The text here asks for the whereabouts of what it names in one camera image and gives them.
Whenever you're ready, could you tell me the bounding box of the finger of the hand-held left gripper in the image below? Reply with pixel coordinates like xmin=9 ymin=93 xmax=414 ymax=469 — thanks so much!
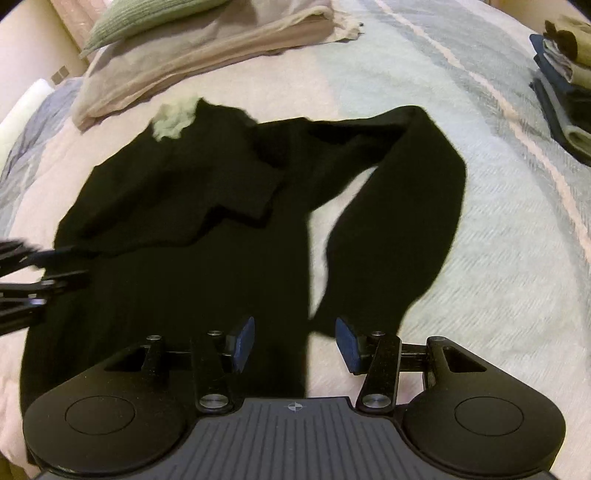
xmin=0 ymin=237 xmax=77 ymax=273
xmin=0 ymin=271 xmax=91 ymax=337

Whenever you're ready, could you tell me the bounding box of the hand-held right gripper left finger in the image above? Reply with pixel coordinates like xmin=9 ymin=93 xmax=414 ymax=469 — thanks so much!
xmin=105 ymin=316 xmax=256 ymax=414

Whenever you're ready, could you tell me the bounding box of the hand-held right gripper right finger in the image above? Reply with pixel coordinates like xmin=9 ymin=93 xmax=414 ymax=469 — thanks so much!
xmin=335 ymin=318 xmax=490 ymax=411

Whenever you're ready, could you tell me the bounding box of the black sweater with green collar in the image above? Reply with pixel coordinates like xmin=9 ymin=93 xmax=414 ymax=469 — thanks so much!
xmin=18 ymin=96 xmax=467 ymax=430

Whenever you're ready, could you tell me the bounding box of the stack of folded clothes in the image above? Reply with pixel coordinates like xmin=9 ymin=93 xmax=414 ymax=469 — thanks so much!
xmin=529 ymin=14 xmax=591 ymax=168

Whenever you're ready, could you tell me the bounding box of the white pillow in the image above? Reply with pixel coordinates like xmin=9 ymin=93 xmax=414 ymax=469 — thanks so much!
xmin=0 ymin=78 xmax=55 ymax=160

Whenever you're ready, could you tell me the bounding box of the green knitted cloth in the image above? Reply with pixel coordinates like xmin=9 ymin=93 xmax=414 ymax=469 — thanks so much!
xmin=79 ymin=0 xmax=232 ymax=58

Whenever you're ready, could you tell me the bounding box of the beige cloth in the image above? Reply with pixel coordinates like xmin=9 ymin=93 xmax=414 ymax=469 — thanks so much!
xmin=71 ymin=0 xmax=365 ymax=132

